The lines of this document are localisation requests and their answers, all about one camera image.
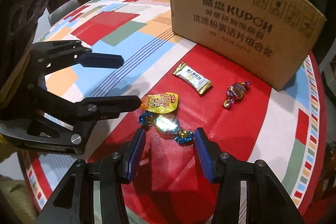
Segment yellow jelly snack pouch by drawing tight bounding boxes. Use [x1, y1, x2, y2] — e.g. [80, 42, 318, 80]
[140, 92, 179, 114]

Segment blue foil candy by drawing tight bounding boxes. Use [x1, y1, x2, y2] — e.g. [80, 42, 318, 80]
[138, 111, 194, 146]

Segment purple foil candy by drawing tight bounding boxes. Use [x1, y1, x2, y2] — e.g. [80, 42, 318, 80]
[223, 81, 251, 109]

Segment white gold snack bar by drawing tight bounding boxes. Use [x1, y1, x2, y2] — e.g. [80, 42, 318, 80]
[173, 62, 213, 95]

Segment colourful patchwork tablecloth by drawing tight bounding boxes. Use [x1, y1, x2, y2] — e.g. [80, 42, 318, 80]
[20, 0, 326, 223]

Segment brown cardboard box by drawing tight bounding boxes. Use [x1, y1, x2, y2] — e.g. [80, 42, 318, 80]
[170, 0, 326, 90]

